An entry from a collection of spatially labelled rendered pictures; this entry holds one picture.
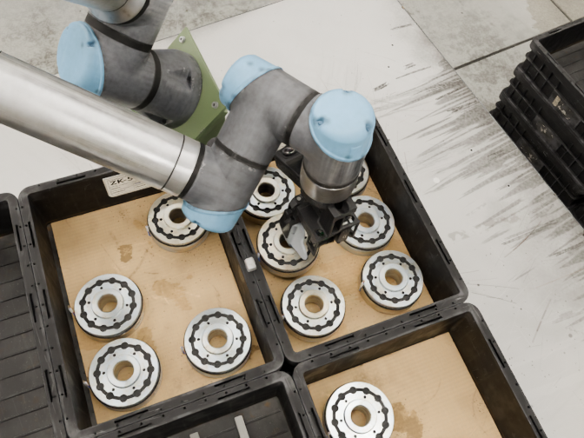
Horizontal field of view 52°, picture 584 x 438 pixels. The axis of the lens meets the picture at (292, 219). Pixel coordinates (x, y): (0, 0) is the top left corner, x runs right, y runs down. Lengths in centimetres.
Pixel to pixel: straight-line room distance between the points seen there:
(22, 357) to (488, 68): 205
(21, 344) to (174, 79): 52
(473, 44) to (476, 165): 131
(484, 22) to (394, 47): 126
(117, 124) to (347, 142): 26
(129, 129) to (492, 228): 81
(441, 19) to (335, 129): 204
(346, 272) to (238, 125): 39
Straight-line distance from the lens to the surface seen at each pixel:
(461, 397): 101
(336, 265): 102
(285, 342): 87
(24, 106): 72
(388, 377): 98
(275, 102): 71
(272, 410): 95
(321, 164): 71
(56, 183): 102
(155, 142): 73
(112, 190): 104
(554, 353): 124
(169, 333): 98
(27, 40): 255
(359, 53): 148
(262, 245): 98
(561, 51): 200
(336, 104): 69
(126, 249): 104
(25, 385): 101
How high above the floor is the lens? 176
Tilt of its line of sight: 62 degrees down
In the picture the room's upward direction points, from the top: 10 degrees clockwise
